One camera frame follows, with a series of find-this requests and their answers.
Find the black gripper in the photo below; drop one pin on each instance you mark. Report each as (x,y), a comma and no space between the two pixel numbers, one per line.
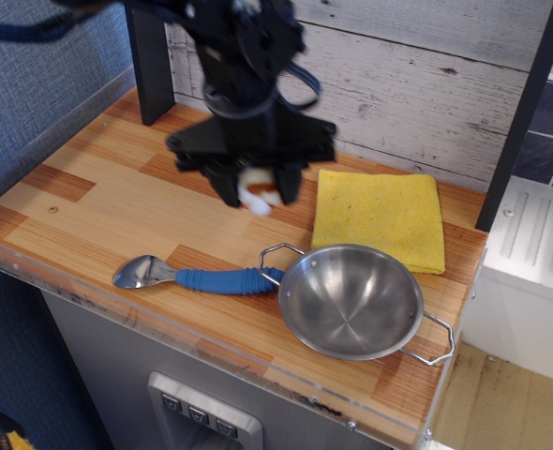
(280,139)

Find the white brown stuffed animal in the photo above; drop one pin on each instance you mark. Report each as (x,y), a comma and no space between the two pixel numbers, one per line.
(257,191)

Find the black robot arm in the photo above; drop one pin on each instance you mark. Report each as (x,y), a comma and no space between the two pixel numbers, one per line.
(243,46)

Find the yellow folded cloth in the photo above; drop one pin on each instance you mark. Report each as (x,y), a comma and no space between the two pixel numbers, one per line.
(397,214)

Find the clear acrylic table guard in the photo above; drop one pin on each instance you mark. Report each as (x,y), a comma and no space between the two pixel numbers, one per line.
(115,345)

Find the grey dispenser button panel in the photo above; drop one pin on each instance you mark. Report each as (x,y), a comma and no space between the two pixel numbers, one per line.
(190,419)

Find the white ribbed side cabinet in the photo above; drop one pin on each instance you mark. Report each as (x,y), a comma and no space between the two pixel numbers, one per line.
(510,312)

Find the blue handled metal spoon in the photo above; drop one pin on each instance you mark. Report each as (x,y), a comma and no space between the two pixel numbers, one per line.
(148,270)

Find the metal pot with handles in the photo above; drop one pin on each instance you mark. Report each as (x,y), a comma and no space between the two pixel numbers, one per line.
(354,303)

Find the black left post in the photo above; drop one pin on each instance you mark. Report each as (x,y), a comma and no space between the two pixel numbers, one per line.
(151,62)

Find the black post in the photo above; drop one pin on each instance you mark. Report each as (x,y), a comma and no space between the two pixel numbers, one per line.
(532,92)
(151,62)

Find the black right post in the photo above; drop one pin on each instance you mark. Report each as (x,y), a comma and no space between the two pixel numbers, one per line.
(532,92)

